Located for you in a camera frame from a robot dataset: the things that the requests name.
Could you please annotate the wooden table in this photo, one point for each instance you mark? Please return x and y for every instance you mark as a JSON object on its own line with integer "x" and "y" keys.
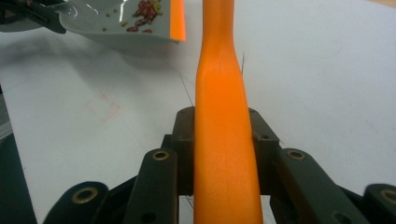
{"x": 384, "y": 2}

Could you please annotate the grey dustpan with orange edge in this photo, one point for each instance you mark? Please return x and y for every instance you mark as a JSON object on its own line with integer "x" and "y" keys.
{"x": 106, "y": 21}

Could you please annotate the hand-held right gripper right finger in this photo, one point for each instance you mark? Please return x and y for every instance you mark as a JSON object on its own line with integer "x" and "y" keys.
{"x": 264, "y": 149}

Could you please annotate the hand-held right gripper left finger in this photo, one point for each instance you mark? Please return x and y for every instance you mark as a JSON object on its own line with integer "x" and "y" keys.
{"x": 183, "y": 155}

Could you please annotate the pile of red beans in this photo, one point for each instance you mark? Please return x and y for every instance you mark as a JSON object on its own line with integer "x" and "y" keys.
{"x": 146, "y": 12}

